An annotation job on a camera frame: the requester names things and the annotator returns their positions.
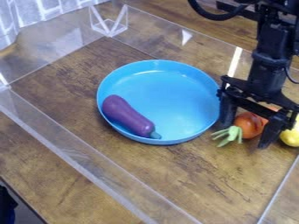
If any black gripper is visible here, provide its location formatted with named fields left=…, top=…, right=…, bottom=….
left=217, top=52, right=299, bottom=149

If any orange toy carrot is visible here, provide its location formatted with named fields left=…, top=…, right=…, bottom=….
left=211, top=112, right=268, bottom=147

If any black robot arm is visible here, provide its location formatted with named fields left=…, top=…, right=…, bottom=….
left=217, top=0, right=299, bottom=149

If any yellow toy lemon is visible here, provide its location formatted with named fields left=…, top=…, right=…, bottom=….
left=279, top=115, right=299, bottom=147

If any blue round plate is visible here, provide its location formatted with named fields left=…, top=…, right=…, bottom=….
left=96, top=59, right=220, bottom=145

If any purple toy eggplant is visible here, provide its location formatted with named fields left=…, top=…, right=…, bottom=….
left=101, top=94, right=161, bottom=139

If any white lattice curtain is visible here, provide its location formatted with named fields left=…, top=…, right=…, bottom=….
left=0, top=0, right=108, bottom=51

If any dark object bottom left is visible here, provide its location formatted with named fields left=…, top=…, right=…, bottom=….
left=0, top=185, right=17, bottom=224

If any black cable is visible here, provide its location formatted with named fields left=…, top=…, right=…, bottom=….
left=187, top=0, right=255, bottom=22

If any clear acrylic enclosure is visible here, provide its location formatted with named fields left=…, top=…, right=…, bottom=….
left=0, top=0, right=299, bottom=224

